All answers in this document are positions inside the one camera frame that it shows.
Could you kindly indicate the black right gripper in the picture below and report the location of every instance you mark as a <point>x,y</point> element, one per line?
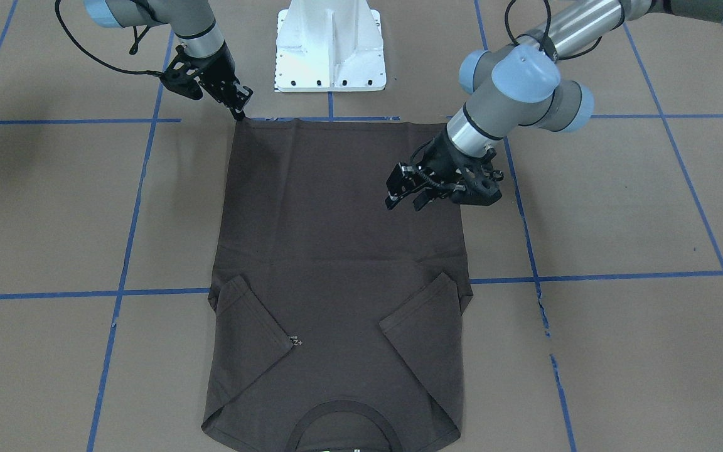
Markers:
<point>220,71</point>

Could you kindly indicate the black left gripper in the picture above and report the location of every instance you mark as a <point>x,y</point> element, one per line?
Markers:
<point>442,157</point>

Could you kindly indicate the dark brown t-shirt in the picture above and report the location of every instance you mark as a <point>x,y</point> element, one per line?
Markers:
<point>338,322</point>

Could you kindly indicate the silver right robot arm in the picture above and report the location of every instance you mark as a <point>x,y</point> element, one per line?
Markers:
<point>192,22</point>

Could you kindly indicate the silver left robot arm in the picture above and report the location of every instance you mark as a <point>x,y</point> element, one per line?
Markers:
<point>519,85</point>

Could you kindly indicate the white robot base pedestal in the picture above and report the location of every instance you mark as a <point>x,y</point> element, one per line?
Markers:
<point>329,46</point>

